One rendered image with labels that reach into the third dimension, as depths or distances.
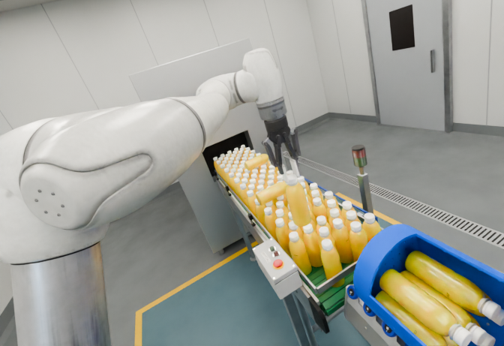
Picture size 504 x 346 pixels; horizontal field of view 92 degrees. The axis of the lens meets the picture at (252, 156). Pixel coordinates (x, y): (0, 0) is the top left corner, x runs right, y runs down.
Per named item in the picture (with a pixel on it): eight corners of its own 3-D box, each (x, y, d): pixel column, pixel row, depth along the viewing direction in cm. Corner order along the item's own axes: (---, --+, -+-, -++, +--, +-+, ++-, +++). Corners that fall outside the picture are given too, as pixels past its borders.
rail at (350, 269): (319, 294, 92) (317, 289, 91) (317, 293, 93) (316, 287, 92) (395, 242, 102) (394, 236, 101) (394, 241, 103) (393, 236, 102)
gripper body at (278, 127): (268, 122, 75) (276, 149, 79) (291, 112, 78) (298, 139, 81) (258, 120, 82) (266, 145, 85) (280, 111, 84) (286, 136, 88)
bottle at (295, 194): (313, 216, 96) (304, 176, 89) (307, 228, 91) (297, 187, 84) (297, 213, 101) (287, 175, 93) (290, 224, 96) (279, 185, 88)
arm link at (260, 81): (288, 91, 80) (253, 101, 86) (276, 42, 75) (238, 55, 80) (281, 100, 71) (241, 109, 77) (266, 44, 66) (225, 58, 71)
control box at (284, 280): (280, 300, 89) (272, 280, 86) (259, 266, 107) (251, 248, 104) (302, 285, 92) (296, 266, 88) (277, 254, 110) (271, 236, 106)
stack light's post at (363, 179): (385, 315, 166) (362, 176, 127) (380, 311, 169) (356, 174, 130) (389, 312, 167) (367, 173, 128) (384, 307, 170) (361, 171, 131)
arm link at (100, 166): (186, 78, 31) (115, 100, 37) (33, 119, 16) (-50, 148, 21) (219, 168, 36) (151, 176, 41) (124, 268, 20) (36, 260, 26)
